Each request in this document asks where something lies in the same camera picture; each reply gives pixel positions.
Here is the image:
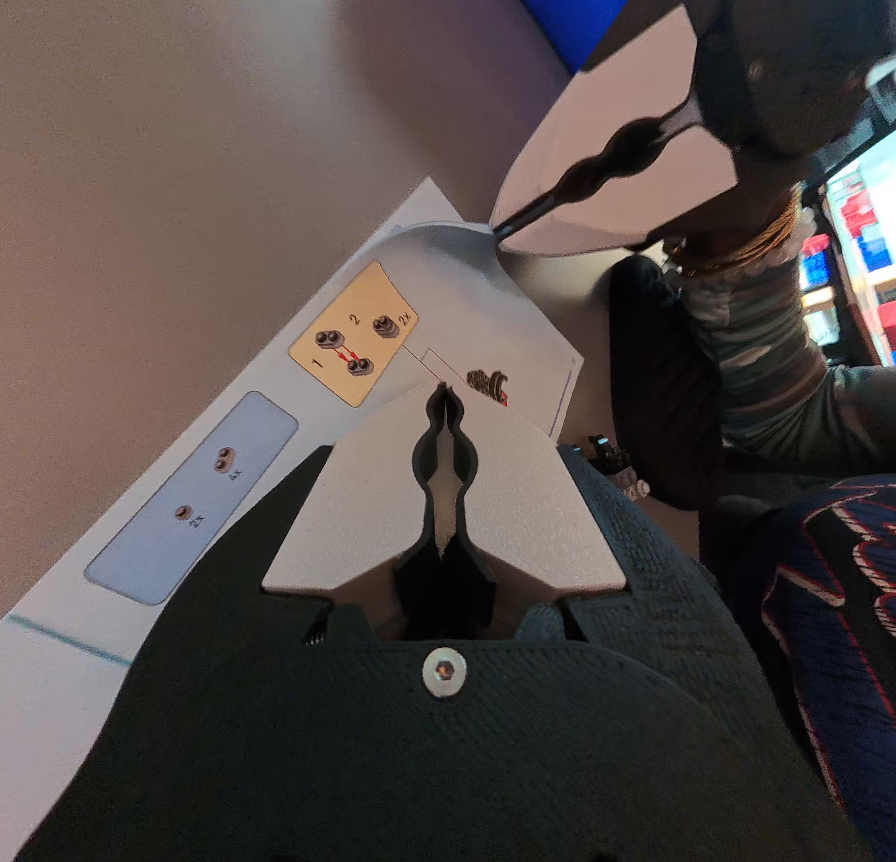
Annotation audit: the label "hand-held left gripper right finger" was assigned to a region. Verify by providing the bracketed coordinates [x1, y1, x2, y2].
[441, 384, 629, 626]

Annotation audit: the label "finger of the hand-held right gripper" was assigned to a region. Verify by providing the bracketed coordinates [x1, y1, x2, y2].
[498, 122, 741, 257]
[489, 5, 702, 232]

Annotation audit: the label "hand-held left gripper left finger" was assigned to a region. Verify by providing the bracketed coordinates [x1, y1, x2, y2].
[260, 384, 449, 621]

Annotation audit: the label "grey toy brick model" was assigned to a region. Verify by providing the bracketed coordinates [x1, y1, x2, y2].
[563, 434, 652, 502]

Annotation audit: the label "instruction booklet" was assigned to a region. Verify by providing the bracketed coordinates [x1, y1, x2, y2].
[0, 176, 585, 862]

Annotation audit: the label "person's right forearm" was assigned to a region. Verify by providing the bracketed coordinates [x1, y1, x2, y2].
[682, 260, 896, 478]

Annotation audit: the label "grey desk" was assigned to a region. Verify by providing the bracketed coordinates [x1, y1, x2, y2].
[0, 0, 704, 621]

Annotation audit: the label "person's right hand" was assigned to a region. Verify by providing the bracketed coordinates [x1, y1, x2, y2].
[633, 152, 806, 254]

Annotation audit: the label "blue tablecloth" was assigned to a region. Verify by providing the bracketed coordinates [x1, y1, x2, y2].
[498, 0, 659, 74]

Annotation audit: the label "black mesh cushion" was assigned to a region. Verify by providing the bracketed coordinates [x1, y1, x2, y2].
[608, 255, 725, 509]

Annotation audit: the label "shelf of coloured boxes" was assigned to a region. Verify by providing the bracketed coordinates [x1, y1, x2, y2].
[798, 127, 896, 366]

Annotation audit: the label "navy printed clothing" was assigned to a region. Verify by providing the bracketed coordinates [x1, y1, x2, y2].
[728, 477, 896, 862]

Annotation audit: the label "gold bangle bracelets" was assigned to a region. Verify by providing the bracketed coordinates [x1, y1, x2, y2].
[661, 183, 819, 278]

